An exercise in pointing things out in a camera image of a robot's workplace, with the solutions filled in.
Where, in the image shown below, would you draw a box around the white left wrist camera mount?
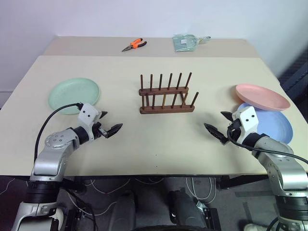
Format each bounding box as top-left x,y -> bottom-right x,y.
77,103 -> 102,141

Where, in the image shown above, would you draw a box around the clear plastic bag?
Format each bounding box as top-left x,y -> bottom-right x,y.
172,34 -> 200,53

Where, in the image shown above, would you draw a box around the wooden dish rack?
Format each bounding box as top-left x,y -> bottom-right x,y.
138,72 -> 200,115

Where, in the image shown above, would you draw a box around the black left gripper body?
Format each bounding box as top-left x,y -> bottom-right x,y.
92,121 -> 109,140

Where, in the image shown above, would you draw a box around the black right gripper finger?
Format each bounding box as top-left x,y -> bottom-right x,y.
220,111 -> 234,122
204,123 -> 228,145

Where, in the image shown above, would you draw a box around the white floor cable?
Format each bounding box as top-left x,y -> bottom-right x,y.
185,177 -> 216,201
64,177 -> 132,217

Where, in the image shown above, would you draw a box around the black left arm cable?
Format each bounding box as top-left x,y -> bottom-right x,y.
34,103 -> 84,165

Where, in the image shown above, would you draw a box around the blue plate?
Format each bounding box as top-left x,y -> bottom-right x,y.
237,103 -> 294,145

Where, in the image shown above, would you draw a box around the pink red plate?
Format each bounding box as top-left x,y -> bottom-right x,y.
235,83 -> 291,112

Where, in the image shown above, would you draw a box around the black ribbed panel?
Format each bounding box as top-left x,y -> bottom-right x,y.
278,51 -> 308,102

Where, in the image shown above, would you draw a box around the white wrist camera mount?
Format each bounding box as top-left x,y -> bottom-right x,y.
231,106 -> 259,145
77,103 -> 102,141

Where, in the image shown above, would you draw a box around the orange handled pliers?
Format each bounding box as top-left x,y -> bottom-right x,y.
121,38 -> 148,53

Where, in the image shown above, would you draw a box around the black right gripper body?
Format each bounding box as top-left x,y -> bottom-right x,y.
226,119 -> 243,143

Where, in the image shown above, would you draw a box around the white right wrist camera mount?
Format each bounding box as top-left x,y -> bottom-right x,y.
231,106 -> 259,145

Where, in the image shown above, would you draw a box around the green plate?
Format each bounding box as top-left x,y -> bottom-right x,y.
48,77 -> 101,116

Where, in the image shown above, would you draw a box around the dark rounded shape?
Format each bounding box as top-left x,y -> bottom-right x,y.
168,189 -> 210,229
108,191 -> 137,231

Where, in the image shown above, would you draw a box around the black table frame bar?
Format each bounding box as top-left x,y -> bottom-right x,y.
216,175 -> 274,191

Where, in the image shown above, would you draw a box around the black floor cable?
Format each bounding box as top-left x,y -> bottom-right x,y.
59,186 -> 97,231

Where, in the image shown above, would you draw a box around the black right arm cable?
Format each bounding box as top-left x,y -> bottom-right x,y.
226,125 -> 308,166

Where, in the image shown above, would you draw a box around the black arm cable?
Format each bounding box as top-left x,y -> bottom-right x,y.
226,125 -> 308,166
34,103 -> 84,165

